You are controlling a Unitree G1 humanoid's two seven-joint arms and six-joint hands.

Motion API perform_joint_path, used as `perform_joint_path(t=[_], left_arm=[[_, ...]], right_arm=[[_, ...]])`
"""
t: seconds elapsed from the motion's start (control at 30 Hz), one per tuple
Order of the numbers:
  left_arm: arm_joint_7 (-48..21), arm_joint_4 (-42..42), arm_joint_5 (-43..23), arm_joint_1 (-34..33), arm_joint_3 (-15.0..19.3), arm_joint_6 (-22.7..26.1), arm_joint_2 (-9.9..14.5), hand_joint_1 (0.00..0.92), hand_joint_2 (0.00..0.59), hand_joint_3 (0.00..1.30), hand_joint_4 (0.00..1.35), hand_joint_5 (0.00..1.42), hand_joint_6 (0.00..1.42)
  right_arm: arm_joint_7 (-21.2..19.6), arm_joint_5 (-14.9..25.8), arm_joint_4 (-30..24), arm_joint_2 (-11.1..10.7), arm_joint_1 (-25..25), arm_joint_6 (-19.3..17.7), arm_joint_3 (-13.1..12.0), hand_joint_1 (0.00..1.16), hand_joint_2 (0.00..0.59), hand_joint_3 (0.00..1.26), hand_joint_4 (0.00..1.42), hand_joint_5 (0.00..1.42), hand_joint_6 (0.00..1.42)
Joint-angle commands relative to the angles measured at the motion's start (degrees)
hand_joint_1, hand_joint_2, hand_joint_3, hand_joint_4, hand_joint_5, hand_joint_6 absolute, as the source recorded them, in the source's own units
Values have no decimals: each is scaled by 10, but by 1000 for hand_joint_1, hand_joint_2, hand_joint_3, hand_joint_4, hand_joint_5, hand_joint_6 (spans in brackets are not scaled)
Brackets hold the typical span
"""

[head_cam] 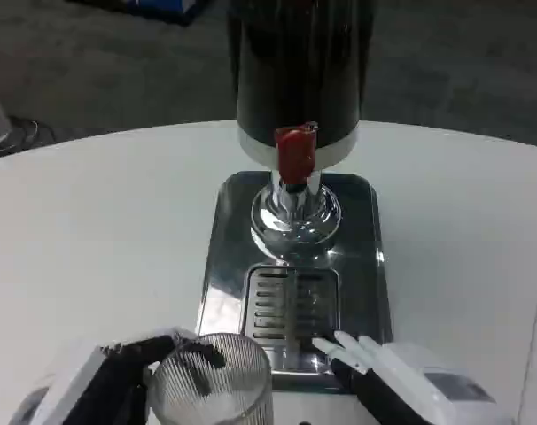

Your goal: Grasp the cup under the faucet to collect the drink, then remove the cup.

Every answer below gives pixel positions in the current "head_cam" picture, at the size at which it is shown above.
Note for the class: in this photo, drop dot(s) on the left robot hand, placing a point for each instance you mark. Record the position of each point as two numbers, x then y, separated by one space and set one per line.
113 376

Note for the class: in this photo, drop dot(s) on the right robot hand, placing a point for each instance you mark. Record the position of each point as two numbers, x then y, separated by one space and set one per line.
410 380

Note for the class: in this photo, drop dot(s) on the clear ribbed glass cup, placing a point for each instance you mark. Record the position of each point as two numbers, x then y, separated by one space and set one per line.
211 380

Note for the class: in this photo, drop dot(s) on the slotted drip grid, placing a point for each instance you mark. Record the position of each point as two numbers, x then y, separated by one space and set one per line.
291 307

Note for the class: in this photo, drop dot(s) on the steel drip tray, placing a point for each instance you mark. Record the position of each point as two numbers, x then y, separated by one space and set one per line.
295 274

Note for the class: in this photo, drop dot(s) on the black drink dispenser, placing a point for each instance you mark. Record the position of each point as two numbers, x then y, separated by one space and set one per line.
297 75

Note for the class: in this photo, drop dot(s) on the blue object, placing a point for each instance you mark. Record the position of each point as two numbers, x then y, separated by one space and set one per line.
193 6

